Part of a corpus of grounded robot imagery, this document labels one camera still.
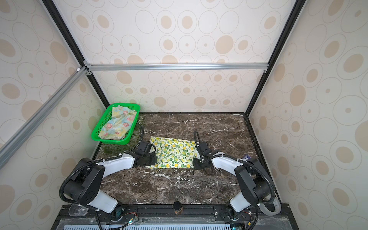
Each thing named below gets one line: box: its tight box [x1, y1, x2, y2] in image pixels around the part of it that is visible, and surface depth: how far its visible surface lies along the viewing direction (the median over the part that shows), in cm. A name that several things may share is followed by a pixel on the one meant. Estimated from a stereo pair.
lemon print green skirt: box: [145, 136, 199, 169], surface depth 96 cm
